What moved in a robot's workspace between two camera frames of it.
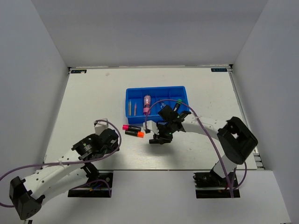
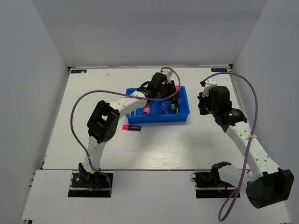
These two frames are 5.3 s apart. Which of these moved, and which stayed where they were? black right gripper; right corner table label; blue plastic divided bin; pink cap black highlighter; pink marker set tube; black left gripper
Moved: black right gripper; black left gripper
Stayed: pink marker set tube; pink cap black highlighter; blue plastic divided bin; right corner table label
